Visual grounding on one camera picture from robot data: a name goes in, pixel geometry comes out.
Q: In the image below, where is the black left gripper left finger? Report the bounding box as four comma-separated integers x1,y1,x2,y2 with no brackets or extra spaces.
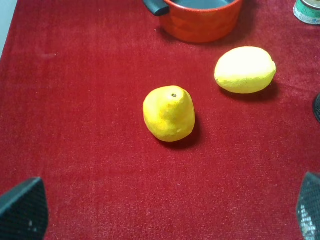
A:
0,177,49,240

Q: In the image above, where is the red cooking pot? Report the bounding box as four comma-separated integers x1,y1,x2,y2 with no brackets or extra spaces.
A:
143,0,243,43

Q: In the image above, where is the red velvet tablecloth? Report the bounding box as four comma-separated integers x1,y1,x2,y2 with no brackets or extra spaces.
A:
0,0,320,240

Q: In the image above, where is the yellow lemon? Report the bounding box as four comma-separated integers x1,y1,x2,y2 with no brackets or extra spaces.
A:
213,46,277,94

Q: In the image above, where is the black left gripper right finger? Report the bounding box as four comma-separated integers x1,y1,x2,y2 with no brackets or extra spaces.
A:
296,172,320,240

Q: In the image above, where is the black mesh pen holder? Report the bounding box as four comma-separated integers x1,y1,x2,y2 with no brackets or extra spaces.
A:
312,93,320,122

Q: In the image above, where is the small tin can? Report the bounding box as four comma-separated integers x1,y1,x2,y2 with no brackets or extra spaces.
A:
293,0,320,25

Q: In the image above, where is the yellow pear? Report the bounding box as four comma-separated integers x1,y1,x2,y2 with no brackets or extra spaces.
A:
142,85,196,143

